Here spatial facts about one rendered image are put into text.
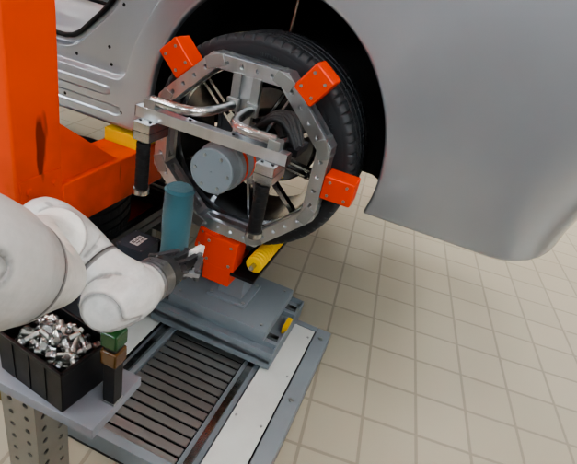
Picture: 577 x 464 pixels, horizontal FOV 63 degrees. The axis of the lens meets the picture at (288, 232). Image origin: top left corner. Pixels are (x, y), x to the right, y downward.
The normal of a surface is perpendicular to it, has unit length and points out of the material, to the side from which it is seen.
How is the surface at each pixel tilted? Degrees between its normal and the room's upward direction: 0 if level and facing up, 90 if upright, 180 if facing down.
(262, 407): 0
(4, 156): 90
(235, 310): 0
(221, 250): 90
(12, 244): 73
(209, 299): 0
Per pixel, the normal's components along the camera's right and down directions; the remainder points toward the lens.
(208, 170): -0.35, 0.40
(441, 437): 0.20, -0.85
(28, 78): 0.91, 0.34
